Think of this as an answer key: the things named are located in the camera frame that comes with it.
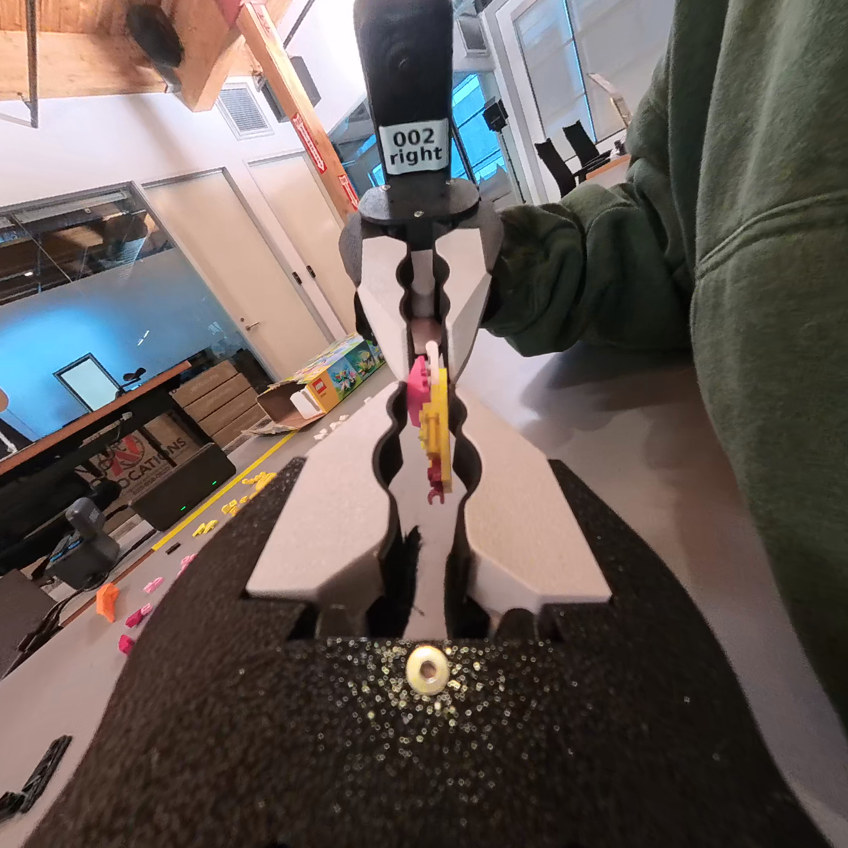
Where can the person's right forearm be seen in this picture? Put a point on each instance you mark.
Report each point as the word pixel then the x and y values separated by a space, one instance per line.
pixel 583 265

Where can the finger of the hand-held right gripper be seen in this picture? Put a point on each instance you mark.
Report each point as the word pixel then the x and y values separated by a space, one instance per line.
pixel 469 318
pixel 381 298

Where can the colourful lego set box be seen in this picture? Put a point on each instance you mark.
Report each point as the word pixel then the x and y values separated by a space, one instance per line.
pixel 338 377

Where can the stack of brown cardboard boxes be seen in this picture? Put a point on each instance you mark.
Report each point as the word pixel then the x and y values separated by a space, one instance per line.
pixel 218 404

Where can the wooden office desk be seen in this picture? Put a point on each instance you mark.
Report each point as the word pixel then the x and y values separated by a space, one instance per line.
pixel 86 424

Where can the white wall vent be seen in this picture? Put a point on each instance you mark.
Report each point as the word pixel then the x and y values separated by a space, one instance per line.
pixel 244 111

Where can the black rectangular device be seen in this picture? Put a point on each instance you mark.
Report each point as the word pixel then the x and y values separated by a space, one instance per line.
pixel 185 483

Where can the pile of yellow lego pieces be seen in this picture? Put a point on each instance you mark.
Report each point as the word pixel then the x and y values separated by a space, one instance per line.
pixel 232 507

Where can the orange lego brick separator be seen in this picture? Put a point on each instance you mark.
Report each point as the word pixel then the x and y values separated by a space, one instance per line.
pixel 107 601

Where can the grey and black handheld device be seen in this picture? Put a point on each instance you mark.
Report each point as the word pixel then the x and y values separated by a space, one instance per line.
pixel 83 543

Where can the printed cardboard box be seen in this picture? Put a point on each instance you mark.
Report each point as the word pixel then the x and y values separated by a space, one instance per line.
pixel 146 464

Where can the black office chair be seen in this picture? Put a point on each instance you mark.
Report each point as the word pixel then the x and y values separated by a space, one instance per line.
pixel 586 146
pixel 551 169

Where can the long black lego beam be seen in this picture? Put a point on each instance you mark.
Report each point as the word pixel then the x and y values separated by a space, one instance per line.
pixel 46 772

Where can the pink and yellow lego assembly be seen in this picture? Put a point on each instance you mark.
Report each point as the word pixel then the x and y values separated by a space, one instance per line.
pixel 437 424

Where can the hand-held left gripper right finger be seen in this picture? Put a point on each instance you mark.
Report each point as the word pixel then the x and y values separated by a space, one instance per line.
pixel 530 530

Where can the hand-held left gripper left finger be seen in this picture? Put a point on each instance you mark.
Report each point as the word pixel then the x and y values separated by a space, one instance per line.
pixel 311 523

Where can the yellow tape strip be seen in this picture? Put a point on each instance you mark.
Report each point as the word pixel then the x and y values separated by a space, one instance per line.
pixel 218 493

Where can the pile of pink lego pieces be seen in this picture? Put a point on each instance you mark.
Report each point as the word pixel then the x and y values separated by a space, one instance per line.
pixel 140 616

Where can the white door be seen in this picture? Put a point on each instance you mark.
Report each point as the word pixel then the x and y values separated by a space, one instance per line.
pixel 291 265

